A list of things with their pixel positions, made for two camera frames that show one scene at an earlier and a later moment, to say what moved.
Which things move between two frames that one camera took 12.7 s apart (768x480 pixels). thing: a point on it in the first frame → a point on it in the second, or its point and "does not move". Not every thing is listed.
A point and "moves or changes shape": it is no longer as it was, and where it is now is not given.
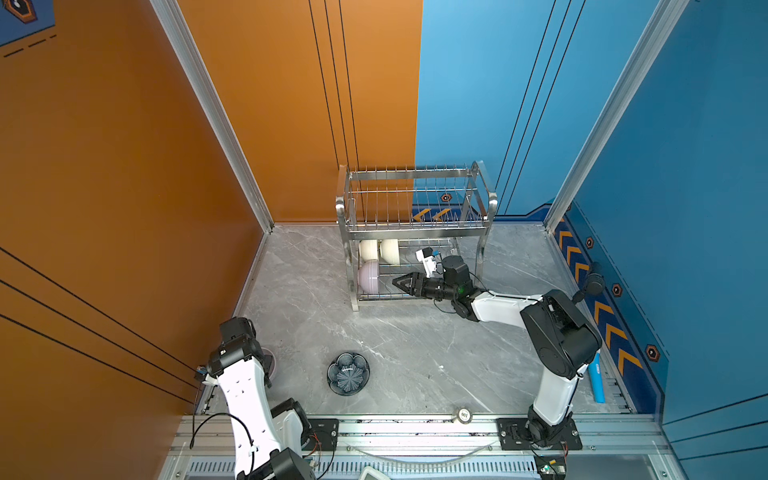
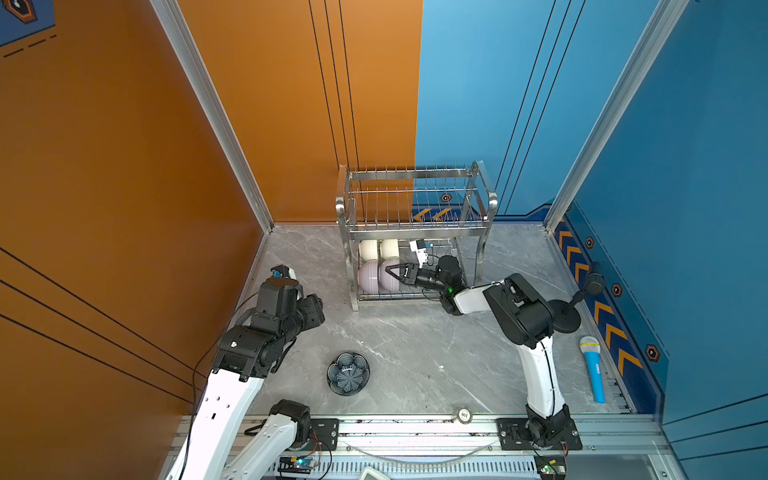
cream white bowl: [389, 251] does not move
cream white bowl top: [369, 249] does not move
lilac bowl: [273, 366] moves or changes shape
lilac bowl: [368, 276] does not move
